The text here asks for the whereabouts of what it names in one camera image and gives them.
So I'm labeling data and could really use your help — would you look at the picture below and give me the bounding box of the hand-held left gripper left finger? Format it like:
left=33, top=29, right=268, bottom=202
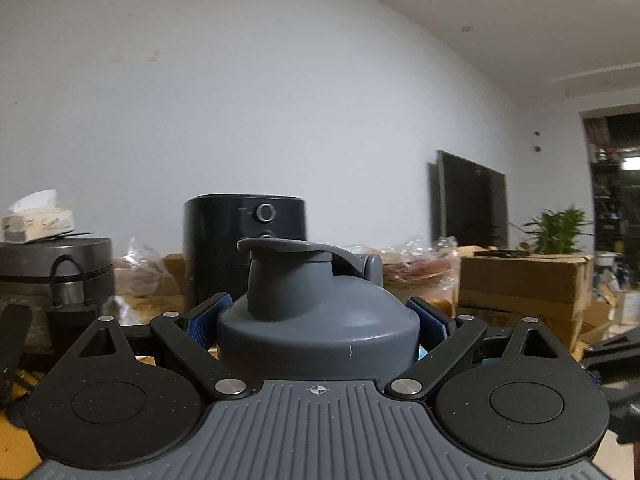
left=75, top=292, right=252, bottom=402

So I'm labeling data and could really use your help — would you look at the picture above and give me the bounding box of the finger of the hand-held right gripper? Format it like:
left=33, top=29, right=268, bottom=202
left=582, top=333, right=640, bottom=379
left=602, top=384, right=640, bottom=445

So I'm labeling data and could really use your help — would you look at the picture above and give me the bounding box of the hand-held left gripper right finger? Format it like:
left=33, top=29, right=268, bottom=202
left=385, top=296, right=564, bottom=402

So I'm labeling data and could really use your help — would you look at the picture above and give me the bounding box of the clear plastic food bag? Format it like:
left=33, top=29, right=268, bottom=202
left=345, top=235, right=461, bottom=302

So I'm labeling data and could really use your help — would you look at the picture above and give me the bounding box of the plastic bag of flatbread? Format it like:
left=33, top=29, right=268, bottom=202
left=112, top=237, right=186, bottom=312

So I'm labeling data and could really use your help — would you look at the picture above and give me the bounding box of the black air fryer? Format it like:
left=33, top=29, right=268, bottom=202
left=182, top=193, right=307, bottom=318

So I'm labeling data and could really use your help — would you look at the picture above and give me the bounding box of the large cardboard box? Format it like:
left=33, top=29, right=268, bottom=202
left=455, top=252, right=597, bottom=347

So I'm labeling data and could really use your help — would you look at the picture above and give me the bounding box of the black flat device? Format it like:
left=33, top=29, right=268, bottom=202
left=472, top=246, right=544, bottom=260

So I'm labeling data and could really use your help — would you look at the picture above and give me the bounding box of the black television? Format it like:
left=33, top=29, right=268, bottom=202
left=427, top=149, right=510, bottom=249

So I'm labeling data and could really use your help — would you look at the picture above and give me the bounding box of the black power adapter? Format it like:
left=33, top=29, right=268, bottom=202
left=46, top=304, right=99, bottom=344

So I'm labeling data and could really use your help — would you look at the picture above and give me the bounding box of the green potted plant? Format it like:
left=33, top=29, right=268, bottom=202
left=522, top=204, right=596, bottom=256

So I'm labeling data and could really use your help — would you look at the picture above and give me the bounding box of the dark shelving unit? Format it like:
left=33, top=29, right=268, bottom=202
left=589, top=115, right=640, bottom=257

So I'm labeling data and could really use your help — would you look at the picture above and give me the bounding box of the grey electric cooker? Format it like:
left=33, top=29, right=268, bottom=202
left=0, top=237, right=117, bottom=347

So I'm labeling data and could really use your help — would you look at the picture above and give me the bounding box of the tissue box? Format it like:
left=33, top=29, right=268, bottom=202
left=1, top=189, right=76, bottom=245

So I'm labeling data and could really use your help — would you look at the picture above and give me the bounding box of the black power cable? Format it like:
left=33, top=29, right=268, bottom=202
left=49, top=254, right=85, bottom=309

